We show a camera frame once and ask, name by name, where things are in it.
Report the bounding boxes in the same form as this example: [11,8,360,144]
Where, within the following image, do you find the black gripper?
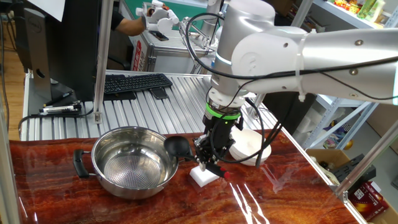
[193,115,244,172]

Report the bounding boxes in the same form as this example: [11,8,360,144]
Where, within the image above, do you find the black ladle red tip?
[164,136,231,180]

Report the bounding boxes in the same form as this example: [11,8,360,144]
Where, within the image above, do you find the white haptic teleoperation device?
[136,0,218,74]

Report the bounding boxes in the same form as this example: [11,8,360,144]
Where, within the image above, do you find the person bare forearm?
[115,17,147,37]

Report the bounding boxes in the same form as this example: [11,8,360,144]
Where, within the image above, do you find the white ceramic bowl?
[229,127,272,166]

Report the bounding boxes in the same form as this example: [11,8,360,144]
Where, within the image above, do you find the white sponge block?
[189,164,222,188]

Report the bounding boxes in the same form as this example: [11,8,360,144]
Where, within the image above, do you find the black smartphone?
[149,30,170,42]
[149,86,169,100]

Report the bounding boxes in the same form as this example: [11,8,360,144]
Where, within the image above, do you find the black cabinet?
[262,91,317,135]

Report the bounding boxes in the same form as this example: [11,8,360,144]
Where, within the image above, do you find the silver aluminium case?
[129,29,215,75]

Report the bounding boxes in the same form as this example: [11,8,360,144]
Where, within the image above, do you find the white foam packaging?
[292,107,326,147]

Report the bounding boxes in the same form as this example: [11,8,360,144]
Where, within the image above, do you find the black computer keyboard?
[104,73,174,95]

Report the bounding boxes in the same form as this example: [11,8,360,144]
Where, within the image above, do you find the black flat pad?
[103,91,137,101]

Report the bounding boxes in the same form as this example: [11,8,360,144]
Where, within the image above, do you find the open cardboard box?
[306,148,352,187]

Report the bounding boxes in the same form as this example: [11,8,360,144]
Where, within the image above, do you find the colourful cloth bag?
[322,119,354,151]

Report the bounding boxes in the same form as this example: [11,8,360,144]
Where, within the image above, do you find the red brown woodgrain mat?
[9,129,361,224]

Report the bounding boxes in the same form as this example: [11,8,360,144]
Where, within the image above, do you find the black plastic part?
[329,154,377,184]

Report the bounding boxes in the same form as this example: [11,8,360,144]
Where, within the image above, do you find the white marker pen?
[39,105,82,114]

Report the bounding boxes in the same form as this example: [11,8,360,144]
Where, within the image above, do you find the black pen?
[43,90,75,108]

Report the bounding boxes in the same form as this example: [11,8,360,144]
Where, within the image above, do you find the person black t-shirt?
[110,11,125,31]

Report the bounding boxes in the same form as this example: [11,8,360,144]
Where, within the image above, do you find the red printed box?
[348,182,390,222]

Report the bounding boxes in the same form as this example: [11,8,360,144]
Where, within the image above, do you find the green partition board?
[124,0,208,32]

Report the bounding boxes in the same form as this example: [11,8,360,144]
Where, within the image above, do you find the black computer monitor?
[12,0,103,103]

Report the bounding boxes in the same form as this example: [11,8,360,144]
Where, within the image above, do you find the tan cardboard box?
[369,202,398,224]

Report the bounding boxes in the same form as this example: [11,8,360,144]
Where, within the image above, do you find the white metal shelf rack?
[310,0,398,151]

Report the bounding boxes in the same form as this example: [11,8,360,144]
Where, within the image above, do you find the silver monitor stand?
[24,7,53,101]

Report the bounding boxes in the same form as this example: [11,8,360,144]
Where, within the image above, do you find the colourful toy fruits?
[334,0,359,14]

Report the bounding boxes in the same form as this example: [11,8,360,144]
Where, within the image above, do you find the green plastic bottle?
[356,0,377,20]

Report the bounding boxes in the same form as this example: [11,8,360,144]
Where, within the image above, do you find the white paper sheet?
[23,0,65,23]

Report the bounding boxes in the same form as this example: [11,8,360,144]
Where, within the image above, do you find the pale green bottle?
[366,0,386,23]

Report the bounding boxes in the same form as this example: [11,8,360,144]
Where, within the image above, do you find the green wrist adapter ring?
[205,102,242,121]

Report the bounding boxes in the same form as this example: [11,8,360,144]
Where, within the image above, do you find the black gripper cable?
[206,96,284,169]

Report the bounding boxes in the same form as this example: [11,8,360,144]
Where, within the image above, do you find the stainless steel pot black handles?
[73,126,187,200]

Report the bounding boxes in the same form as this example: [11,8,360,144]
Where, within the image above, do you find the aluminium frame post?
[0,99,20,224]
[93,0,114,124]
[245,0,315,121]
[334,119,398,203]

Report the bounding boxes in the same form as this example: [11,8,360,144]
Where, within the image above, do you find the black table cable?
[17,107,95,140]

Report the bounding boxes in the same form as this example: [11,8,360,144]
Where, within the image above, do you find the aluminium frame rail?
[279,129,369,224]

